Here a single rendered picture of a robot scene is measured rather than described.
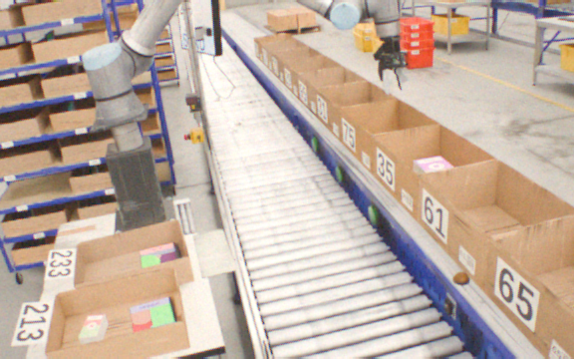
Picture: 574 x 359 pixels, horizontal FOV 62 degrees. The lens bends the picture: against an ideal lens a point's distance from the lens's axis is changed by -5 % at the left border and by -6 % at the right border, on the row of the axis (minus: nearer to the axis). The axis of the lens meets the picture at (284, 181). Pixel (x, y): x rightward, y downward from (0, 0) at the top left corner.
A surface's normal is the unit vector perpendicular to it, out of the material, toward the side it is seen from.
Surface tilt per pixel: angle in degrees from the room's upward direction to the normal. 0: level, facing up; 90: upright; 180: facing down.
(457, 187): 89
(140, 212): 90
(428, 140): 90
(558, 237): 90
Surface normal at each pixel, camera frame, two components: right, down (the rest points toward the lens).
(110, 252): 0.31, 0.35
